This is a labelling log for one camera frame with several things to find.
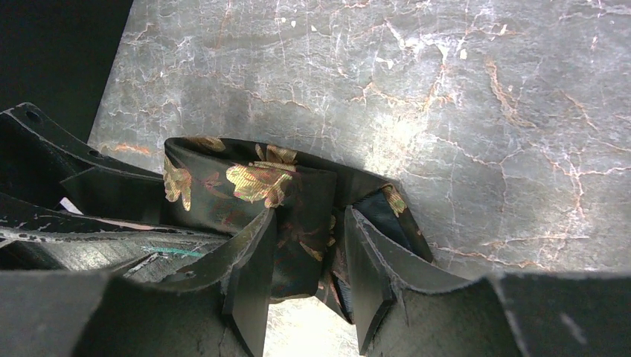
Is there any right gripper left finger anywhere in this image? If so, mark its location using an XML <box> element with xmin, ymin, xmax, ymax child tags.
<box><xmin>1</xmin><ymin>210</ymin><xmax>276</xmax><ymax>356</ymax></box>

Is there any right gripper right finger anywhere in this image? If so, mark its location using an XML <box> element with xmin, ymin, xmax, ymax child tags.
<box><xmin>345</xmin><ymin>208</ymin><xmax>630</xmax><ymax>356</ymax></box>

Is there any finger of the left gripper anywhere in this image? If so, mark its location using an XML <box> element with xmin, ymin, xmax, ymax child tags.
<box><xmin>1</xmin><ymin>103</ymin><xmax>164</xmax><ymax>225</ymax></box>
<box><xmin>1</xmin><ymin>194</ymin><xmax>231</xmax><ymax>283</ymax></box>

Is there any black gold floral tie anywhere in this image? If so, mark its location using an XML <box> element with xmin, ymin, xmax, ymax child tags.
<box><xmin>161</xmin><ymin>137</ymin><xmax>433</xmax><ymax>321</ymax></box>

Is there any black display box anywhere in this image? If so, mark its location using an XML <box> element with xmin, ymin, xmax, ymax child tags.
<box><xmin>1</xmin><ymin>0</ymin><xmax>132</xmax><ymax>141</ymax></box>

